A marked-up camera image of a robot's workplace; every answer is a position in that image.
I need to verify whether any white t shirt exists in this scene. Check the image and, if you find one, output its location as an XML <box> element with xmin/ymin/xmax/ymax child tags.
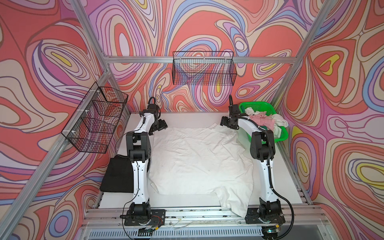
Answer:
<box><xmin>149</xmin><ymin>124</ymin><xmax>254</xmax><ymax>217</ymax></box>

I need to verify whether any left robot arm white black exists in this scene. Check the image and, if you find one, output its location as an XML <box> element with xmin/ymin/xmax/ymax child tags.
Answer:
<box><xmin>126</xmin><ymin>103</ymin><xmax>168</xmax><ymax>221</ymax></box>

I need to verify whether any pink t shirt in basket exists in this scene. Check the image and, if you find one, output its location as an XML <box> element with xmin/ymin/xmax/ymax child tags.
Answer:
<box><xmin>250</xmin><ymin>112</ymin><xmax>275</xmax><ymax>131</ymax></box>

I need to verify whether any green plastic basket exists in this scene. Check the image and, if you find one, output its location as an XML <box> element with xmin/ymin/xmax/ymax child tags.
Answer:
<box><xmin>239</xmin><ymin>102</ymin><xmax>289</xmax><ymax>142</ymax></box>

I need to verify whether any white garment in basket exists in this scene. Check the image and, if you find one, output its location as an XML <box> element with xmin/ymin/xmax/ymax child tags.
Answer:
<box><xmin>245</xmin><ymin>107</ymin><xmax>289</xmax><ymax>139</ymax></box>

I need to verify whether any folded black t shirt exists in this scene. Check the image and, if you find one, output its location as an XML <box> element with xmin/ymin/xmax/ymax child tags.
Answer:
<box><xmin>100</xmin><ymin>156</ymin><xmax>134</xmax><ymax>193</ymax></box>

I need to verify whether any black wire basket back wall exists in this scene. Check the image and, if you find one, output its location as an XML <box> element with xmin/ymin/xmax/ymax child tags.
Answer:
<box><xmin>172</xmin><ymin>51</ymin><xmax>238</xmax><ymax>86</ymax></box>

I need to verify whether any black wire basket wall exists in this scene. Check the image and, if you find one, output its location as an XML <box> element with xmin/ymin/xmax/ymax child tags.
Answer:
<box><xmin>62</xmin><ymin>83</ymin><xmax>128</xmax><ymax>154</ymax></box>
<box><xmin>172</xmin><ymin>51</ymin><xmax>238</xmax><ymax>86</ymax></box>

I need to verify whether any black wire basket left wall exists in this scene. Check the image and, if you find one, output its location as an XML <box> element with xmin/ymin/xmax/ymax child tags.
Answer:
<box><xmin>62</xmin><ymin>83</ymin><xmax>128</xmax><ymax>154</ymax></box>

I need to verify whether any aluminium frame horizontal back bar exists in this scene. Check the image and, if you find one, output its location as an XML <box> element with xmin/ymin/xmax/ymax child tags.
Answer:
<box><xmin>104</xmin><ymin>57</ymin><xmax>298</xmax><ymax>64</ymax></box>

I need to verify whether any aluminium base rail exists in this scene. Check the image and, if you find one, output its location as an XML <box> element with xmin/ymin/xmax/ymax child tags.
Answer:
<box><xmin>76</xmin><ymin>205</ymin><xmax>338</xmax><ymax>240</ymax></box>

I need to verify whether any aluminium frame left post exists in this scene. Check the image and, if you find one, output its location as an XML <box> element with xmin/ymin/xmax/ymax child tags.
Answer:
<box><xmin>69</xmin><ymin>0</ymin><xmax>132</xmax><ymax>116</ymax></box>

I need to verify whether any aluminium frame post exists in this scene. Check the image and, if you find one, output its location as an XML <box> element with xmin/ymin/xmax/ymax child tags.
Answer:
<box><xmin>69</xmin><ymin>0</ymin><xmax>132</xmax><ymax>116</ymax></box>
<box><xmin>271</xmin><ymin>0</ymin><xmax>337</xmax><ymax>109</ymax></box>

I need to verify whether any aluminium frame right post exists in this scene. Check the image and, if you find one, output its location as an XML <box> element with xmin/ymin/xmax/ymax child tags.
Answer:
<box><xmin>271</xmin><ymin>0</ymin><xmax>337</xmax><ymax>109</ymax></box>

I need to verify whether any aluminium frame left diagonal bar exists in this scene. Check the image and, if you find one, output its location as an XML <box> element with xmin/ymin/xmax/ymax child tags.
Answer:
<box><xmin>1</xmin><ymin>71</ymin><xmax>112</xmax><ymax>240</ymax></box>

